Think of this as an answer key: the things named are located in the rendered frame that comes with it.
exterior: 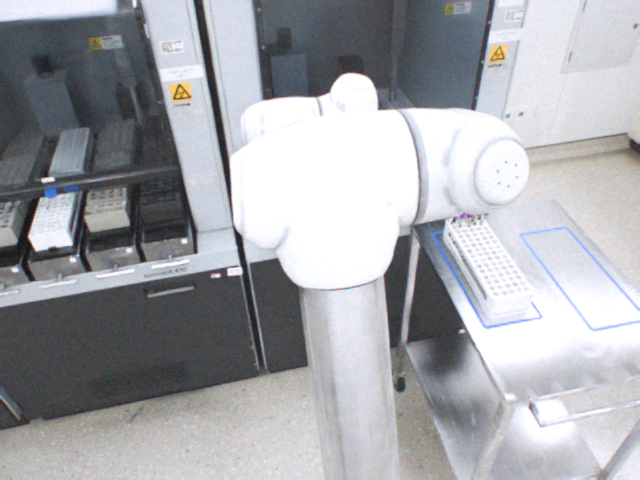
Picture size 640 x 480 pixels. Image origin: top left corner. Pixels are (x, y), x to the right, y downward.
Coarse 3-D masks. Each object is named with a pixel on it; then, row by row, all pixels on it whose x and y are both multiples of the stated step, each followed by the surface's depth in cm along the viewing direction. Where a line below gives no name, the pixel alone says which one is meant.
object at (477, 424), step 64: (448, 256) 133; (512, 256) 133; (576, 256) 132; (512, 320) 116; (576, 320) 116; (448, 384) 166; (512, 384) 104; (576, 384) 103; (448, 448) 150; (512, 448) 149; (576, 448) 148
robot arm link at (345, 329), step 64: (320, 128) 52; (384, 128) 52; (256, 192) 50; (320, 192) 50; (384, 192) 51; (320, 256) 52; (384, 256) 55; (320, 320) 57; (384, 320) 59; (320, 384) 60; (384, 384) 60; (384, 448) 62
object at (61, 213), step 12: (48, 204) 149; (60, 204) 148; (72, 204) 148; (36, 216) 144; (48, 216) 144; (60, 216) 144; (72, 216) 145; (36, 228) 140; (48, 228) 140; (60, 228) 140; (72, 228) 147; (36, 240) 138; (48, 240) 138; (60, 240) 139; (72, 240) 142
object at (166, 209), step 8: (160, 200) 145; (168, 200) 145; (176, 200) 145; (144, 208) 144; (152, 208) 144; (160, 208) 145; (168, 208) 146; (176, 208) 146; (144, 216) 145; (152, 216) 146; (160, 216) 147; (168, 216) 147; (176, 216) 148
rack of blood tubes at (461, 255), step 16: (448, 224) 133; (464, 224) 133; (448, 240) 135; (464, 240) 129; (480, 240) 128; (496, 240) 128; (464, 256) 126; (480, 256) 125; (496, 256) 124; (464, 272) 127; (480, 272) 121; (496, 272) 120; (512, 272) 121; (480, 288) 124; (496, 288) 116; (512, 288) 116; (528, 288) 116; (496, 304) 114; (512, 304) 115; (528, 304) 116
